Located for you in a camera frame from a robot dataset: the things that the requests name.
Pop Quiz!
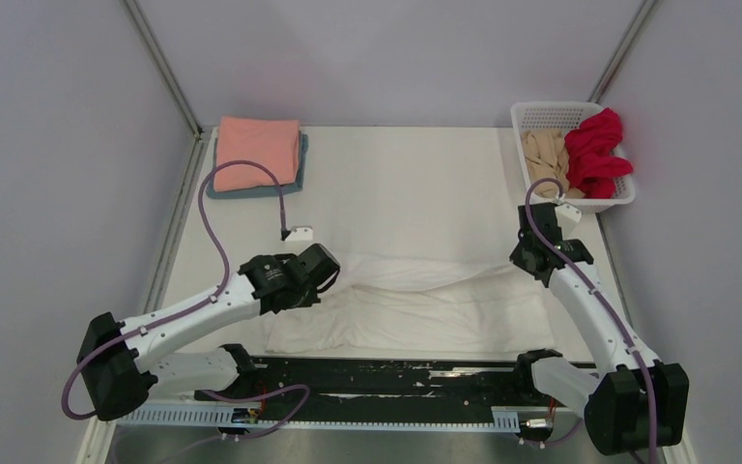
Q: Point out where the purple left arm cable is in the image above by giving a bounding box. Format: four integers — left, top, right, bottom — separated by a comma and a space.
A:
63, 159, 311, 443

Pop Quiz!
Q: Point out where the red t shirt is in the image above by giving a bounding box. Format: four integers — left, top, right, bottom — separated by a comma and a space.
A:
564, 108, 634, 200

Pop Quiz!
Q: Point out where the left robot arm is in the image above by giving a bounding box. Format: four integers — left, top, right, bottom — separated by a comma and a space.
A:
62, 244, 340, 421

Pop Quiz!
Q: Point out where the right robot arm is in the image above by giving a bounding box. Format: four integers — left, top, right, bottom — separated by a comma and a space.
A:
510, 203, 690, 455

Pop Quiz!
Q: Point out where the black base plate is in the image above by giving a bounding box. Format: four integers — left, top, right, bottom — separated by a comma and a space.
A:
220, 356, 562, 420

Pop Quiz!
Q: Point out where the white plastic laundry basket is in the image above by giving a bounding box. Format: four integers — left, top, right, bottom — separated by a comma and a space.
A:
510, 101, 638, 215

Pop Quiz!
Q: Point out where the white t shirt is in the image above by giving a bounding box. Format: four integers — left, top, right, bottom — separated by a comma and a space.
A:
265, 254, 557, 354

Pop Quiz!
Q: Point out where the folded pink t shirt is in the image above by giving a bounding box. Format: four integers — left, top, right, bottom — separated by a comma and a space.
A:
213, 116, 300, 192

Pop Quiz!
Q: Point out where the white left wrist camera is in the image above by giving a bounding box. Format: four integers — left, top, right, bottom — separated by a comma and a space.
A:
281, 225, 314, 244

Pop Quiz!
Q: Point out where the white slotted cable duct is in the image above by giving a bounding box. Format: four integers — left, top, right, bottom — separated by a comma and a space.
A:
118, 403, 521, 433

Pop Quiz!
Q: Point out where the beige t shirt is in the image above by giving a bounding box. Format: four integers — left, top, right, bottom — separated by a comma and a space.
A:
521, 129, 585, 199

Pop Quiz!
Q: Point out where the folded grey-blue t shirt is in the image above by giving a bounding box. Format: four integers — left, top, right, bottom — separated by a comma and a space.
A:
205, 132, 309, 200

